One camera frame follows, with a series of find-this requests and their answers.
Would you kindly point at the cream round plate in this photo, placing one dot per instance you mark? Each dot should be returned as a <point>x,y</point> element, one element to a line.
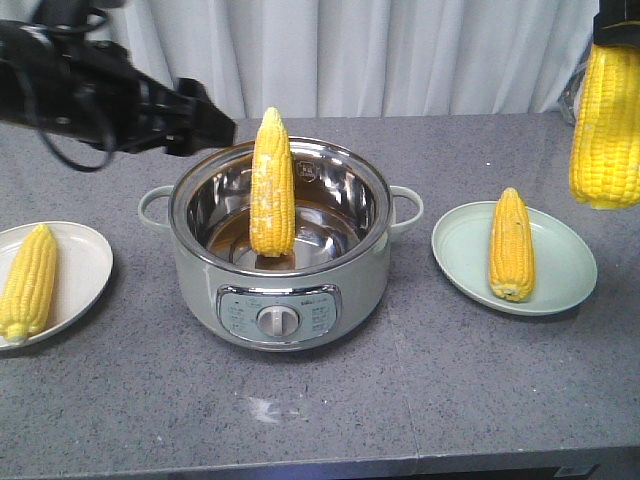
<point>84,266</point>

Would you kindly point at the white pleated curtain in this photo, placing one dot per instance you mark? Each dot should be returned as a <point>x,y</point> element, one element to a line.
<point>361,58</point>

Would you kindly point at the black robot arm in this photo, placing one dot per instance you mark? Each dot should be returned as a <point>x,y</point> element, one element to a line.
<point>57,82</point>

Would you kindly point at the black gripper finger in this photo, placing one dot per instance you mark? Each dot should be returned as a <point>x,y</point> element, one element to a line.
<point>617,23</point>

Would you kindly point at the yellow corn cob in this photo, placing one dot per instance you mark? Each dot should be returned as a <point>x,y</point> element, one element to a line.
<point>28,290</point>
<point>604,161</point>
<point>272,200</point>
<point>512,264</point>

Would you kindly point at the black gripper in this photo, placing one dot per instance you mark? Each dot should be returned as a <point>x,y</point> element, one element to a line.
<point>139,112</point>

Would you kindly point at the pale green round plate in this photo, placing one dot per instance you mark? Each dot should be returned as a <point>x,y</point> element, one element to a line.
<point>566,270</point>

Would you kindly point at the green electric cooking pot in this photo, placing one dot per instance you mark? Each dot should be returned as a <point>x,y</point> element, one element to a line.
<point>345,222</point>

